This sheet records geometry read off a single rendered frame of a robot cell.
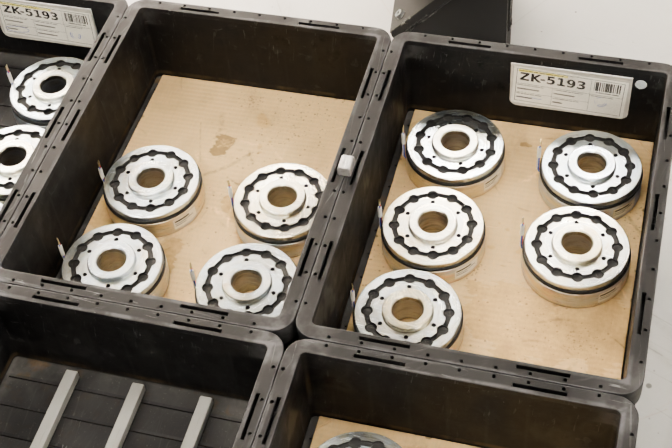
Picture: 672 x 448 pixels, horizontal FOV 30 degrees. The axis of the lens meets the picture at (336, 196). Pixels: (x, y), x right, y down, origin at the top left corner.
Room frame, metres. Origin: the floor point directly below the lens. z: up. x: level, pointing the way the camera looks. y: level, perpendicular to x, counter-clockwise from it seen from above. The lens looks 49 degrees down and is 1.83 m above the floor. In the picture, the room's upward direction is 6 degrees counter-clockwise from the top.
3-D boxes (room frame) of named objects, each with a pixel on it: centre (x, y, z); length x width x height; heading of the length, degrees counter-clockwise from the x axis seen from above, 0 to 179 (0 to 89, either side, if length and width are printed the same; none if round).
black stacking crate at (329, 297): (0.76, -0.16, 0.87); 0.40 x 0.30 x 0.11; 160
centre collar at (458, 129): (0.89, -0.13, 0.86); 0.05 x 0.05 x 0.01
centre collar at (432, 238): (0.79, -0.09, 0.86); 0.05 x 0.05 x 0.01
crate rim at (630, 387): (0.76, -0.16, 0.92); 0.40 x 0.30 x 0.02; 160
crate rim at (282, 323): (0.86, 0.13, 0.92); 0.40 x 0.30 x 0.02; 160
